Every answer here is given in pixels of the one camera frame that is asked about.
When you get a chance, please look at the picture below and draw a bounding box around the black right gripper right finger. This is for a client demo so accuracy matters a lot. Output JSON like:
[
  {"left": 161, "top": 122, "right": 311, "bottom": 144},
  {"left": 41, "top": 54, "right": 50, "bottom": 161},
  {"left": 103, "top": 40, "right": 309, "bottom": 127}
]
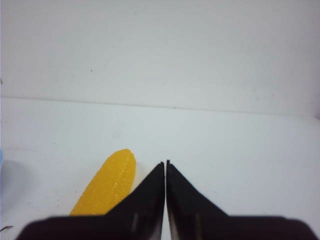
[{"left": 165, "top": 161, "right": 317, "bottom": 240}]

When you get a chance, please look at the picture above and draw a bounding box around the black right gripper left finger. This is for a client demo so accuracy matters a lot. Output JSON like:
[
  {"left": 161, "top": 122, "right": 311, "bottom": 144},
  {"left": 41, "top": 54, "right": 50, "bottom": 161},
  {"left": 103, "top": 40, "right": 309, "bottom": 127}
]
[{"left": 17, "top": 162, "right": 165, "bottom": 240}]

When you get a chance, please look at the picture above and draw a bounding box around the yellow plastic corn cob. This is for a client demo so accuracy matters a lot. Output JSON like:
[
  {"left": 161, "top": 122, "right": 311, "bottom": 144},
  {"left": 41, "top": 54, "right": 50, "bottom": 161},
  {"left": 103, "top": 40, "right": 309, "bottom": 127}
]
[{"left": 70, "top": 149, "right": 136, "bottom": 216}]

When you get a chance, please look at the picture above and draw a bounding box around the light blue round plate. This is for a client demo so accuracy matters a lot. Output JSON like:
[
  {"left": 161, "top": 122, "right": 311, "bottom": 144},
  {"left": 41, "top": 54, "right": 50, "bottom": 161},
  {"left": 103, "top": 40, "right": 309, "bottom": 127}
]
[{"left": 0, "top": 149, "right": 3, "bottom": 165}]

